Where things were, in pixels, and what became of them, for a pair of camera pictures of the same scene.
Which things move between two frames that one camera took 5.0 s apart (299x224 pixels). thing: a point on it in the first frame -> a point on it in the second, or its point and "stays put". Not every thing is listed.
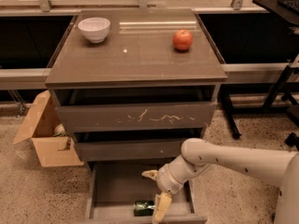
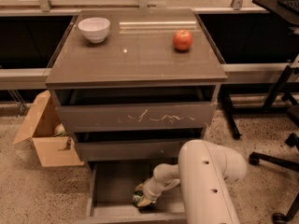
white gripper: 163,180 -> 149,192
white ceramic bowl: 94,29 stays put
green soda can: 144,207 -> 136,195
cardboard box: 39,125 stays put
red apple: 182,39 stays put
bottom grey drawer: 114,187 stays put
